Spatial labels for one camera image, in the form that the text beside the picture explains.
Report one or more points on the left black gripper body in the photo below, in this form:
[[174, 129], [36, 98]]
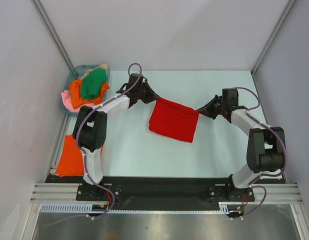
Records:
[[139, 92]]

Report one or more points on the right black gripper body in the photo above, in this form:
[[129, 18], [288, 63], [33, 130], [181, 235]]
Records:
[[217, 109]]

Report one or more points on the red t shirt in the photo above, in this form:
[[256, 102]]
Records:
[[173, 120]]

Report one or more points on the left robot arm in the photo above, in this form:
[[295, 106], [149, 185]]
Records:
[[90, 133]]

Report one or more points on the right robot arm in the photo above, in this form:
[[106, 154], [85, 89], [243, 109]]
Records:
[[266, 154]]

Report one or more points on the beige garment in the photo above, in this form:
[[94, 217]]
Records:
[[102, 66]]

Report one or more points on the green garment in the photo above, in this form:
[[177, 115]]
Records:
[[92, 83]]

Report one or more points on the blue plastic basket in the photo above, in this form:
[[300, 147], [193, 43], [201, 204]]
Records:
[[74, 75]]

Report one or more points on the orange garment in basket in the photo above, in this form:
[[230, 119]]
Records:
[[76, 98]]

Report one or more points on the pink garment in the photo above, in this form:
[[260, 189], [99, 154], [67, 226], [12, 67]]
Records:
[[66, 100]]

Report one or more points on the folded orange t shirt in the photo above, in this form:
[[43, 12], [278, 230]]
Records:
[[71, 160]]

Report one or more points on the white slotted cable duct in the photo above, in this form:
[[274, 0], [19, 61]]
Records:
[[92, 208]]

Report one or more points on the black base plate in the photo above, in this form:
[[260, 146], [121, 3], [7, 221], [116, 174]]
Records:
[[157, 193]]

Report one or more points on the right aluminium corner post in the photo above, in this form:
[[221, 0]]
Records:
[[273, 35]]

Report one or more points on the aluminium corner post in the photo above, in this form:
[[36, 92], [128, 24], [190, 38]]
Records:
[[48, 24], [273, 35]]

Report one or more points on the left aluminium corner post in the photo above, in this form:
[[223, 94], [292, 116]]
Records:
[[48, 24]]

